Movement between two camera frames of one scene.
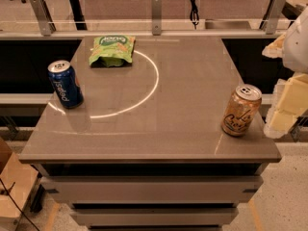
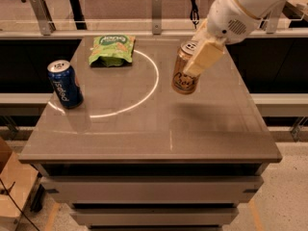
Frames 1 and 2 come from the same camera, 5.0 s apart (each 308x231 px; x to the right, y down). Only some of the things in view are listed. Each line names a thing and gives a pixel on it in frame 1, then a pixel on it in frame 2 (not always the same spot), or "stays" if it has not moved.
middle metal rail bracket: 156,13 stays
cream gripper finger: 290,101 -> 202,56
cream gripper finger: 276,48 -> 201,35
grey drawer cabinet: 167,142 stays
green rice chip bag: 112,51 stays
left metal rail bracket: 42,13 stays
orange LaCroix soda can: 241,110 -> 182,83
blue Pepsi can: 65,83 stays
